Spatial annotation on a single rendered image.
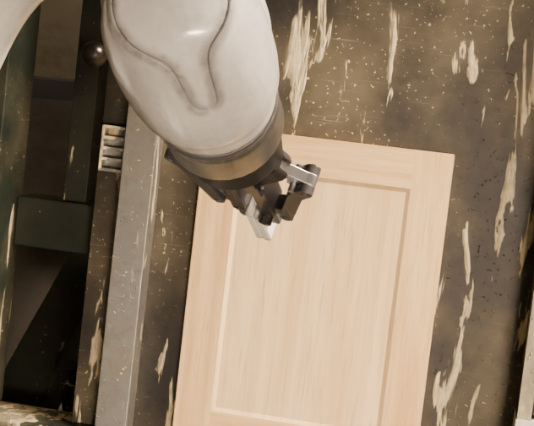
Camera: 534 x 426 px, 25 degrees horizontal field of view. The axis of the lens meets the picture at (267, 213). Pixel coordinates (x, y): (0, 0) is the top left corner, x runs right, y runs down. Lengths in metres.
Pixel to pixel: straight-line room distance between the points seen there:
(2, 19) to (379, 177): 0.98
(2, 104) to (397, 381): 0.73
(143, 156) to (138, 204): 0.07
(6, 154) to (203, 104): 1.20
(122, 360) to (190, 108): 1.17
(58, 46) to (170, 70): 3.70
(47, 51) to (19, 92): 2.48
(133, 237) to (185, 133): 1.08
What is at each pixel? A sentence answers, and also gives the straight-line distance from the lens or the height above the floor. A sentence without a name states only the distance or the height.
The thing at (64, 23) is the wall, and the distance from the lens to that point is 4.37.
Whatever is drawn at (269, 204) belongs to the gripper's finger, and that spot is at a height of 1.68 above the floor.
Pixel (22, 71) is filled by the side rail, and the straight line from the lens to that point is 1.97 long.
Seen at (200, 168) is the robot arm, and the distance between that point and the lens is 0.88.
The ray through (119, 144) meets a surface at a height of 1.26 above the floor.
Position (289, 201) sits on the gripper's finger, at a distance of 1.00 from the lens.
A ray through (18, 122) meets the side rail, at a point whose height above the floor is 1.26.
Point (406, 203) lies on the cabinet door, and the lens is 1.81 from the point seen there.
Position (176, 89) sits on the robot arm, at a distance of 0.74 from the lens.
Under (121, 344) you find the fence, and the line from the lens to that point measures 1.89.
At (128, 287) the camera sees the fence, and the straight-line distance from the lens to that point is 1.88.
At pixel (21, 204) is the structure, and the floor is 1.14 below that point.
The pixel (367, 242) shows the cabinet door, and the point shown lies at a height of 1.18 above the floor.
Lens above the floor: 2.28
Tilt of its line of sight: 36 degrees down
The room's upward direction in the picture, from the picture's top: straight up
